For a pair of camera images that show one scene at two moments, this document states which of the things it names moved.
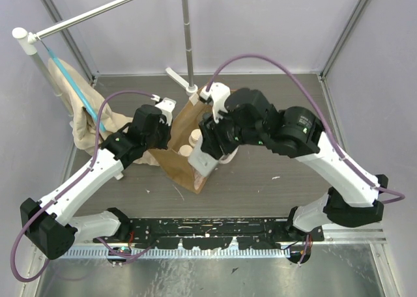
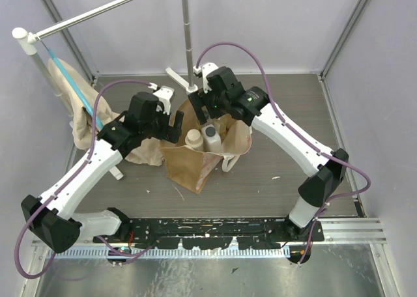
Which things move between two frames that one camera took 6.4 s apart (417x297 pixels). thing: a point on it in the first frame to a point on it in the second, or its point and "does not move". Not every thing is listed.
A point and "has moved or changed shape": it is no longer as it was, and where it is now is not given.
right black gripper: (212, 131) to (200, 98)
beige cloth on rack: (86, 107) does not move
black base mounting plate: (249, 233) does not move
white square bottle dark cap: (201, 161) has moved or changed shape
